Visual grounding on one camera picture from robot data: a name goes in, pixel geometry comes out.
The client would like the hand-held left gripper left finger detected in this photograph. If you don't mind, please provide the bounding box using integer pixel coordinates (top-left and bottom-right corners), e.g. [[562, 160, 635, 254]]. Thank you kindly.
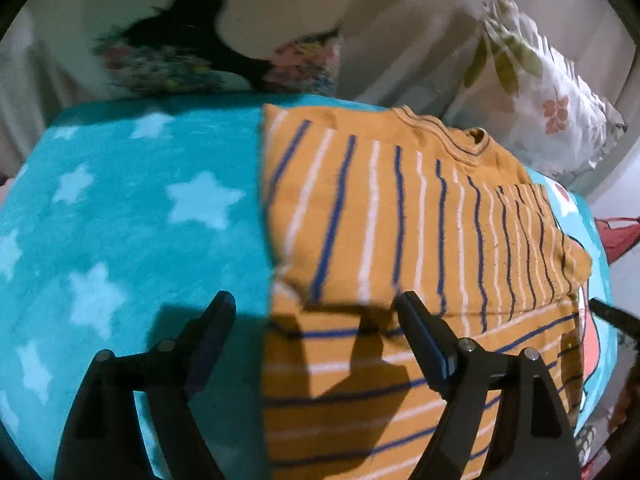
[[54, 290, 237, 480]]

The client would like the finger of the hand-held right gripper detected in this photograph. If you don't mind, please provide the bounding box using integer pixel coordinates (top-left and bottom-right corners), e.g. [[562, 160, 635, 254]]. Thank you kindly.
[[589, 298, 640, 343]]

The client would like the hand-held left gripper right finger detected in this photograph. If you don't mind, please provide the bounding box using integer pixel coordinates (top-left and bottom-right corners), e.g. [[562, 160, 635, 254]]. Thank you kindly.
[[393, 290, 587, 480]]

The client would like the orange striped shirt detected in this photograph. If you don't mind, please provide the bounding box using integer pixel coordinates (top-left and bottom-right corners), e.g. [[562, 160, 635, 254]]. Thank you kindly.
[[261, 104, 594, 480]]

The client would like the red printed cloth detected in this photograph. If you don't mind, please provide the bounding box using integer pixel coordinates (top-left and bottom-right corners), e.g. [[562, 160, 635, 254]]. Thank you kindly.
[[594, 216, 640, 263]]

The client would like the teal star blanket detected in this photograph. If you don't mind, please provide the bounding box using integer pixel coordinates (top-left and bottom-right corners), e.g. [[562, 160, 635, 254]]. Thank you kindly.
[[0, 94, 620, 480]]

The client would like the leaf print pillow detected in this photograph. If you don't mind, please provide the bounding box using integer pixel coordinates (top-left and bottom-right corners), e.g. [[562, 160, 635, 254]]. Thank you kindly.
[[445, 0, 628, 181]]

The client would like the floral black cloth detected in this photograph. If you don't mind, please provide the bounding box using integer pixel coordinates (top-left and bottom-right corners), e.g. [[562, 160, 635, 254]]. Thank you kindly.
[[94, 0, 343, 96]]

